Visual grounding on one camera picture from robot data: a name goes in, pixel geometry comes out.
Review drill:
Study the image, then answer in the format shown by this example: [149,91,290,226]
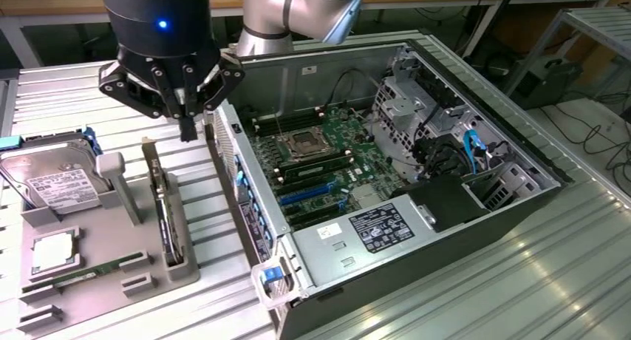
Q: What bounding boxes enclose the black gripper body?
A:
[100,0,224,118]

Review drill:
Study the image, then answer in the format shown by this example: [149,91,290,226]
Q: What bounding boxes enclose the black RAM slots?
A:
[249,108,327,138]

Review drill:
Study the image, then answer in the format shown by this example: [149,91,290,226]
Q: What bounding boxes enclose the wooden desk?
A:
[0,0,618,18]

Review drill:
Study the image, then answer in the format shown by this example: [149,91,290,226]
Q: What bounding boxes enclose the CPU socket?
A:
[277,126,331,160]

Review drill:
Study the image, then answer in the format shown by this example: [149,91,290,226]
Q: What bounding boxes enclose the hard disk with blue rails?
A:
[0,126,112,214]

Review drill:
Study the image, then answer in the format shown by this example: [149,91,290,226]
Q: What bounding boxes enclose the installed RAM stick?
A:
[281,161,347,181]

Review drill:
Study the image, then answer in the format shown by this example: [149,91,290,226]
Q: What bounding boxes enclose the black graphics card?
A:
[140,136,188,270]

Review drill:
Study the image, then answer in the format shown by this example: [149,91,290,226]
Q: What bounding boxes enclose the green motherboard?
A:
[244,102,411,232]

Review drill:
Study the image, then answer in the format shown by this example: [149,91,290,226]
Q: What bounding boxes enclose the blue expansion slot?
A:
[277,182,338,207]

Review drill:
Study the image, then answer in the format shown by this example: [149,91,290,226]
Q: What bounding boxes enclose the silver disk bay cage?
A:
[371,75,467,168]

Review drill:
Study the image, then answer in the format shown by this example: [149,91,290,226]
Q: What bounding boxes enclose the black expansion slot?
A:
[287,203,347,227]

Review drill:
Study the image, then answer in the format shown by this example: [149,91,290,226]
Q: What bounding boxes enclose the silver chipset heatsink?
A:
[351,186,387,208]

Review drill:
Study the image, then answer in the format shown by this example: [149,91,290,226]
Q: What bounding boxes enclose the silver CPU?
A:
[31,234,81,275]

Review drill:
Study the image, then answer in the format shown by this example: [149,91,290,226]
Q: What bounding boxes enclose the green RAM stick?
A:
[21,251,145,293]

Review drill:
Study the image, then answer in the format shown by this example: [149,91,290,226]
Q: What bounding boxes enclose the silver power supply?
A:
[291,196,440,288]

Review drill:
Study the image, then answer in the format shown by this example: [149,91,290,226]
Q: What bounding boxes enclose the black plastic air shroud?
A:
[391,174,492,234]

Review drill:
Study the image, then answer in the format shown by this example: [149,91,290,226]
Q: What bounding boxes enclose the grey parts rack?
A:
[0,151,203,334]

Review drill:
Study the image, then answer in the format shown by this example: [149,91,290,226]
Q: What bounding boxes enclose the black box on floor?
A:
[514,58,584,111]

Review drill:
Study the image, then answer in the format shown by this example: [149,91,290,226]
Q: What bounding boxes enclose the open black PC case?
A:
[204,29,576,340]

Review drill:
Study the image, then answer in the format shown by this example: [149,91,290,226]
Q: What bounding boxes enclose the metal slat table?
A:
[506,4,631,109]

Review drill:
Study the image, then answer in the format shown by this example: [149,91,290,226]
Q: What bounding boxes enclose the black wire bundle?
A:
[412,135,470,179]

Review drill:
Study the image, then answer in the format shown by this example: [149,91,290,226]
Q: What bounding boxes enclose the blue wire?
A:
[462,128,483,175]

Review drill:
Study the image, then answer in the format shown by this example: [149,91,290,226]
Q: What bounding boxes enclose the black floor cables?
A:
[535,92,631,173]

